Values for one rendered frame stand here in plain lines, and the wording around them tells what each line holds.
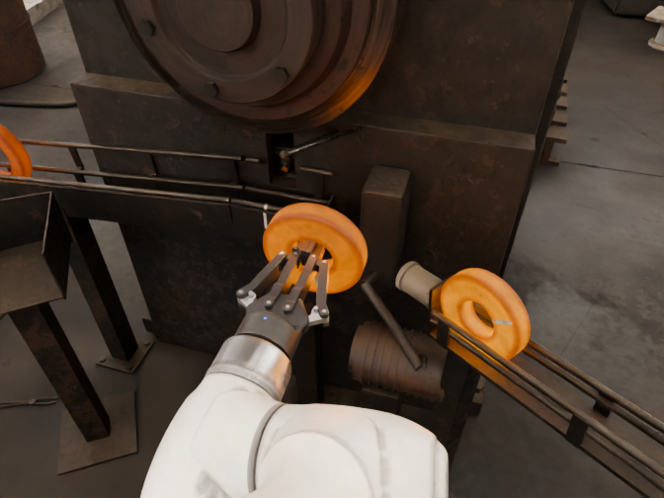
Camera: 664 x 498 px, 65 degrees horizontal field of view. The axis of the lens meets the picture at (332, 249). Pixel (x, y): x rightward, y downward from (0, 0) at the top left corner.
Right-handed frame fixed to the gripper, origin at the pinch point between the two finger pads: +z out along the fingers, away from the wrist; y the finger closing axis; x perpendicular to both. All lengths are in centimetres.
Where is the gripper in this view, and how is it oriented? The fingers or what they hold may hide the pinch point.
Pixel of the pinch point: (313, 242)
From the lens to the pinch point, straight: 76.1
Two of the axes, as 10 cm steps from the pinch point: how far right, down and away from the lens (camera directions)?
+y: 9.6, 2.0, -2.2
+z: 2.9, -6.7, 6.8
